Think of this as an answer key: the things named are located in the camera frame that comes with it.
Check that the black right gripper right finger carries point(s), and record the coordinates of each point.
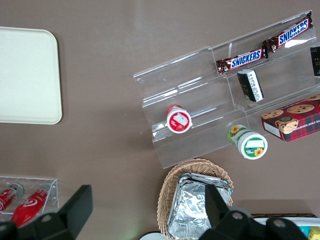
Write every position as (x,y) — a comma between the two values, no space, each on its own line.
(217,212)

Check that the cream plastic tray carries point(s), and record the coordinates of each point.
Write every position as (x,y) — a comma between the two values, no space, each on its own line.
(27,75)

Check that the black and white snack packet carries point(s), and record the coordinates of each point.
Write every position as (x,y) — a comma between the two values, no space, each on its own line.
(250,85)

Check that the clear acrylic stepped display shelf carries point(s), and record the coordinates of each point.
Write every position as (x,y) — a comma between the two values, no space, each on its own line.
(190,87)

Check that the clear acrylic bottle holder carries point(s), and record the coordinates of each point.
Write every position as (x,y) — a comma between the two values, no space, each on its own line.
(53,190)

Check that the red tartan cookie box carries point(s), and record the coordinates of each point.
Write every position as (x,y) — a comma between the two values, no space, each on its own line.
(295,120)

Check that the light tan wicker basket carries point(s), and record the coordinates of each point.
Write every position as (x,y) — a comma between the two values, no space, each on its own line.
(167,190)

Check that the red lidded yogurt cup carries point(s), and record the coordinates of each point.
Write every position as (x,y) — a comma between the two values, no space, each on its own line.
(178,120)

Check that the red cola bottle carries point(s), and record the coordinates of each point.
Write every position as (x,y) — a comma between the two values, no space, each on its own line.
(6,197)
(28,205)

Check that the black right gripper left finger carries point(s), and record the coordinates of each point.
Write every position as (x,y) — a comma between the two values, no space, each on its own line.
(75,207)

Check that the yellow packet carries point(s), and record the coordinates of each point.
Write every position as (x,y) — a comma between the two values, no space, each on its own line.
(315,233)

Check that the teal packet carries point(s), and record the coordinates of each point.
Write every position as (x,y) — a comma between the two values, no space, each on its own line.
(304,230)

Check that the white plate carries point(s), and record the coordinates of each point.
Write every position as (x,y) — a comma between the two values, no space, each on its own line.
(151,236)

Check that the Snickers chocolate bar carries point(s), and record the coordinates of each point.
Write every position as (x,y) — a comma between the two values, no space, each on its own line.
(241,61)
(291,33)

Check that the green sunflower lidded cup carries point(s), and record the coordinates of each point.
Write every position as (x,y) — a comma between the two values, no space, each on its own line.
(251,146)

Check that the foil-wrapped package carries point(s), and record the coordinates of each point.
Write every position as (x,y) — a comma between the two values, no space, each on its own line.
(190,207)
(200,177)

